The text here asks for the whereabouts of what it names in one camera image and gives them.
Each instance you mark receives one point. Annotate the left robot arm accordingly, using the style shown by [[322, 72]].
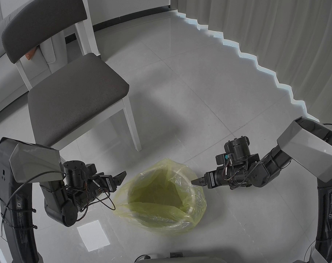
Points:
[[32, 157]]

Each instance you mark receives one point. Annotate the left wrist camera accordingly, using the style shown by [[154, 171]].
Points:
[[91, 170]]

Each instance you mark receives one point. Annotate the small orange item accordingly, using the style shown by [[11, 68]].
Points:
[[31, 54]]

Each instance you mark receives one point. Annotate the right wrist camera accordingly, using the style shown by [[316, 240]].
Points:
[[221, 159]]

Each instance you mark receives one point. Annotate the grey trash bin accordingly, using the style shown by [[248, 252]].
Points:
[[168, 225]]

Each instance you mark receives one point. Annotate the white curtain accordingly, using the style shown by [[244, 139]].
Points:
[[264, 15]]

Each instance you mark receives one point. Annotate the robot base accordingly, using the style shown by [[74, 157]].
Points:
[[177, 259]]

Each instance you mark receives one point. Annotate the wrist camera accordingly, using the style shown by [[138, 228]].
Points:
[[221, 159], [91, 170]]

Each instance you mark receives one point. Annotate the pale grey pillow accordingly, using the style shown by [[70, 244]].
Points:
[[21, 8]]

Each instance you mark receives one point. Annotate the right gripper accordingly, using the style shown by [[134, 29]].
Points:
[[212, 179]]

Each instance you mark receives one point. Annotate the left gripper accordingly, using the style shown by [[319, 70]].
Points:
[[110, 183]]

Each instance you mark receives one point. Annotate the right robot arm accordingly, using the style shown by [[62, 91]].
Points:
[[305, 146]]

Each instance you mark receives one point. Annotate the white chair with grey cushions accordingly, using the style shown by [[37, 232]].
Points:
[[73, 92]]

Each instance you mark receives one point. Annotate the yellow plastic bag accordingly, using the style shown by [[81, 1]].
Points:
[[155, 209]]

